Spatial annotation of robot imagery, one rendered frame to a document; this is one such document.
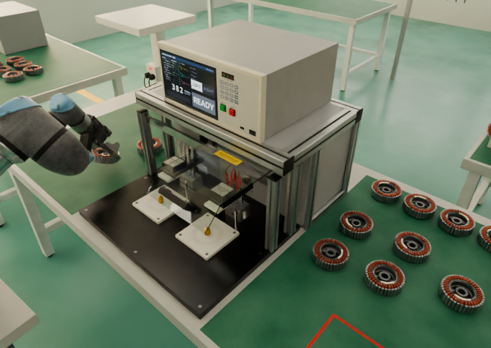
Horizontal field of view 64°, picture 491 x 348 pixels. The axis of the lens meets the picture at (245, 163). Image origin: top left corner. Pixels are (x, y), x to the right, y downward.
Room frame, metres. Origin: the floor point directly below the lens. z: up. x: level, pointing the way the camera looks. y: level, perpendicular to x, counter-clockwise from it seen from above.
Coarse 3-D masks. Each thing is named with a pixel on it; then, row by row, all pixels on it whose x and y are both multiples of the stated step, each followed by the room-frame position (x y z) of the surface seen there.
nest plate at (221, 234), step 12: (192, 228) 0.96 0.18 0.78; (216, 228) 0.96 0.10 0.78; (228, 228) 0.96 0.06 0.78; (180, 240) 0.91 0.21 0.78; (192, 240) 0.90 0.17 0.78; (204, 240) 0.90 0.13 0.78; (216, 240) 0.90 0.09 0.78; (228, 240) 0.90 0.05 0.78; (204, 252) 0.85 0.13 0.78; (216, 252) 0.86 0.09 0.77
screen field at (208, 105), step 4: (192, 92) 1.14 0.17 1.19; (192, 96) 1.14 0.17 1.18; (196, 96) 1.13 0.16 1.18; (200, 96) 1.12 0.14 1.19; (192, 100) 1.14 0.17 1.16; (196, 100) 1.13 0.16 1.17; (200, 100) 1.12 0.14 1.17; (204, 100) 1.11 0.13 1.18; (208, 100) 1.09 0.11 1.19; (212, 100) 1.08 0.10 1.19; (196, 104) 1.13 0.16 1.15; (200, 104) 1.12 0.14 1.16; (204, 104) 1.11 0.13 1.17; (208, 104) 1.09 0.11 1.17; (212, 104) 1.08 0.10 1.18; (200, 108) 1.12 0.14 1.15; (204, 108) 1.11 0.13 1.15; (208, 108) 1.10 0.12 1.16; (212, 108) 1.08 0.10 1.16; (208, 112) 1.10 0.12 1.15; (212, 112) 1.08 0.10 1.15
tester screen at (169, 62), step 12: (168, 60) 1.21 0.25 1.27; (180, 60) 1.17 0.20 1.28; (168, 72) 1.22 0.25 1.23; (180, 72) 1.18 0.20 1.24; (192, 72) 1.14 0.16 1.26; (204, 72) 1.10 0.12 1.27; (168, 84) 1.22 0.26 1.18; (180, 84) 1.18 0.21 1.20; (168, 96) 1.23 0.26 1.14; (204, 96) 1.11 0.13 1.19
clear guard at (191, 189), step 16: (208, 144) 1.04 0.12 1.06; (176, 160) 0.95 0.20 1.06; (192, 160) 0.95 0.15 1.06; (208, 160) 0.95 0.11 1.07; (224, 160) 0.95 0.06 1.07; (160, 176) 0.88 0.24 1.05; (176, 176) 0.87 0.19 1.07; (192, 176) 0.87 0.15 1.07; (208, 176) 0.87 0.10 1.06; (224, 176) 0.87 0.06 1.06; (240, 176) 0.87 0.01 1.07; (256, 176) 0.87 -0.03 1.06; (176, 192) 0.82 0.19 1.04; (192, 192) 0.80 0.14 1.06; (208, 192) 0.80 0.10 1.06; (224, 192) 0.80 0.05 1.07; (176, 208) 0.79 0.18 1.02; (208, 208) 0.75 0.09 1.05; (192, 224) 0.73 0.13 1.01; (208, 224) 0.72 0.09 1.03
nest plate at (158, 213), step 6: (144, 198) 1.11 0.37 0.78; (150, 198) 1.11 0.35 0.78; (132, 204) 1.09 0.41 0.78; (138, 204) 1.08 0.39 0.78; (144, 204) 1.08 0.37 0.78; (150, 204) 1.08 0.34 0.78; (156, 204) 1.08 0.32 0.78; (144, 210) 1.05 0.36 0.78; (150, 210) 1.05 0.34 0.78; (156, 210) 1.05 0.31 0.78; (162, 210) 1.05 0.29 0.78; (168, 210) 1.05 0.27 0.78; (150, 216) 1.02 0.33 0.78; (156, 216) 1.01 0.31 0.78; (162, 216) 1.01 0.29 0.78; (168, 216) 1.02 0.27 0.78; (156, 222) 0.99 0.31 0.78
